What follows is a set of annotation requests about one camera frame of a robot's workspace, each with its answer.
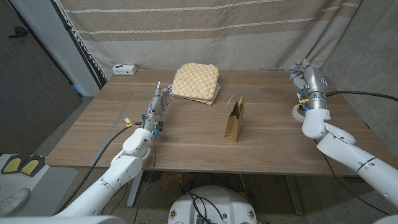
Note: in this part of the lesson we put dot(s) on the white power strip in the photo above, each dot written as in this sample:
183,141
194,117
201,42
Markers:
124,69

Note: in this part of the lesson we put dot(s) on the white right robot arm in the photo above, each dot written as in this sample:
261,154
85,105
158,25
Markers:
351,152

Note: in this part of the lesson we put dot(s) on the white sneaker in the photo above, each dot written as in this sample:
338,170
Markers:
14,202

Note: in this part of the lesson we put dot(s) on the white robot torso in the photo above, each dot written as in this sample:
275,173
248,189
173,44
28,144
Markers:
214,199

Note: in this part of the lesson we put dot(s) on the dark grey door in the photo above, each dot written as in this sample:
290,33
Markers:
31,93

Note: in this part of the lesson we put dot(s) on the brown paper bag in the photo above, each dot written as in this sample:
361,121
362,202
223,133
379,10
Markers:
234,124

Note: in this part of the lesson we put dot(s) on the yellow white checkered towel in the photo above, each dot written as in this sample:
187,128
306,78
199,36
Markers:
196,81

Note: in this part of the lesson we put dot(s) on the yellow black foot pedal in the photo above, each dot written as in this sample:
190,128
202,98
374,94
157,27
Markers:
31,165
12,165

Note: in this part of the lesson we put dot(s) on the grey tape line marking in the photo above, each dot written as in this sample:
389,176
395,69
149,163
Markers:
127,104

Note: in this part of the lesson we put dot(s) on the white tape roll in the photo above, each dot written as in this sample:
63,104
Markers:
295,117

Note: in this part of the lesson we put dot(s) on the beige striped curtain backdrop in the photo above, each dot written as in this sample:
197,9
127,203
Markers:
217,46

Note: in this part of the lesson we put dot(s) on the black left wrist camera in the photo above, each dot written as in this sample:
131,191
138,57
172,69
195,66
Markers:
158,127

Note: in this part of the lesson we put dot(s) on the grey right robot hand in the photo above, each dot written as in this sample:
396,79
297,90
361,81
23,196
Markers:
314,82

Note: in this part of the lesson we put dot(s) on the black curtain edge strip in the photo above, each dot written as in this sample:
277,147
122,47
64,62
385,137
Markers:
80,49

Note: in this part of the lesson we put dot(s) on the tan crumpled paper piece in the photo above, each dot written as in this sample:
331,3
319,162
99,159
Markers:
171,180

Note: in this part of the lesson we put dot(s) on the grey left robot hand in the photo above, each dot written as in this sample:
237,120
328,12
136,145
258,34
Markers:
155,109

